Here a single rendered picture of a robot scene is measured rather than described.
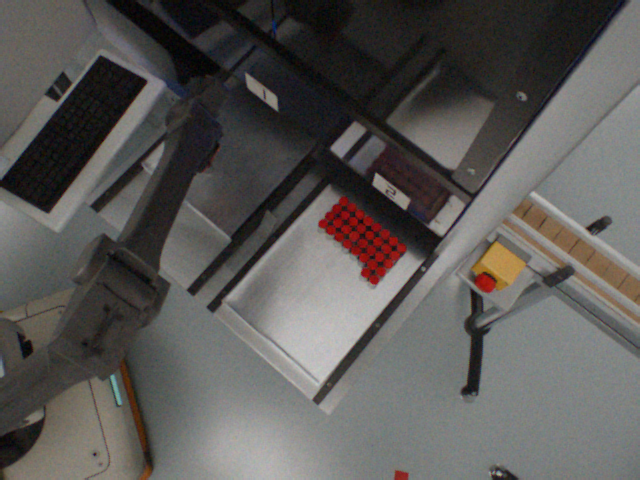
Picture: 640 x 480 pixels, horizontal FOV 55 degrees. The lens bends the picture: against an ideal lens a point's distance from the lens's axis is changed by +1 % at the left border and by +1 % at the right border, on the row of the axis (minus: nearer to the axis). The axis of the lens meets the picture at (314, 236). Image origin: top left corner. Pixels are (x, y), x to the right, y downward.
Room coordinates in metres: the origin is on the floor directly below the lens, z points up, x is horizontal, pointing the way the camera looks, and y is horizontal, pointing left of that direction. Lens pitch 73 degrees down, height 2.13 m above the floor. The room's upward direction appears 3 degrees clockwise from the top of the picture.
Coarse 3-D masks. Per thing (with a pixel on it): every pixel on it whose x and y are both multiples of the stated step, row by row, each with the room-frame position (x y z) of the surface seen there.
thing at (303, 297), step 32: (288, 256) 0.34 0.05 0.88; (320, 256) 0.34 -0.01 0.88; (256, 288) 0.26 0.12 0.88; (288, 288) 0.27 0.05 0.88; (320, 288) 0.27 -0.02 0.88; (352, 288) 0.27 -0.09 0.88; (384, 288) 0.28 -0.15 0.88; (256, 320) 0.20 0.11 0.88; (288, 320) 0.20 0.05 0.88; (320, 320) 0.20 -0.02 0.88; (352, 320) 0.20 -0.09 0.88; (288, 352) 0.13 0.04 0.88; (320, 352) 0.14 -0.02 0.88; (320, 384) 0.07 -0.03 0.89
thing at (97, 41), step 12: (96, 36) 1.08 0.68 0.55; (84, 48) 1.17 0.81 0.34; (96, 48) 1.11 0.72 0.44; (108, 48) 1.05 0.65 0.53; (84, 60) 1.22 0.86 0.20; (132, 60) 0.98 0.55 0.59; (168, 96) 0.90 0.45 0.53; (156, 108) 0.97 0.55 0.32; (168, 108) 0.92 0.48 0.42; (156, 120) 1.00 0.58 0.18
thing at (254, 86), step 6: (246, 78) 0.67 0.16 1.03; (252, 78) 0.66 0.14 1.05; (252, 84) 0.66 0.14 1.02; (258, 84) 0.65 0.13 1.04; (252, 90) 0.66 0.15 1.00; (258, 90) 0.65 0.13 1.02; (270, 96) 0.63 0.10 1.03; (276, 96) 0.62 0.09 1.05; (270, 102) 0.63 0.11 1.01; (276, 102) 0.62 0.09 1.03; (276, 108) 0.62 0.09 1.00
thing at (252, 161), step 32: (256, 96) 0.72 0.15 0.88; (224, 128) 0.63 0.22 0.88; (256, 128) 0.63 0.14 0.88; (288, 128) 0.64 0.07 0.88; (224, 160) 0.55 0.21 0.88; (256, 160) 0.55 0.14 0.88; (288, 160) 0.56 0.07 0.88; (192, 192) 0.47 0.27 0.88; (224, 192) 0.47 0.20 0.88; (256, 192) 0.48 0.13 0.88; (224, 224) 0.40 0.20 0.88
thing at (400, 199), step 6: (378, 180) 0.46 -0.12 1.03; (384, 180) 0.45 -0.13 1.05; (378, 186) 0.46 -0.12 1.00; (384, 186) 0.45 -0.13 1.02; (390, 186) 0.44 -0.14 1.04; (384, 192) 0.45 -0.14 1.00; (390, 192) 0.44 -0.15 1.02; (396, 192) 0.43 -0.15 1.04; (396, 198) 0.43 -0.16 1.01; (402, 198) 0.42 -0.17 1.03; (408, 198) 0.42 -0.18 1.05; (402, 204) 0.42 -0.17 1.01
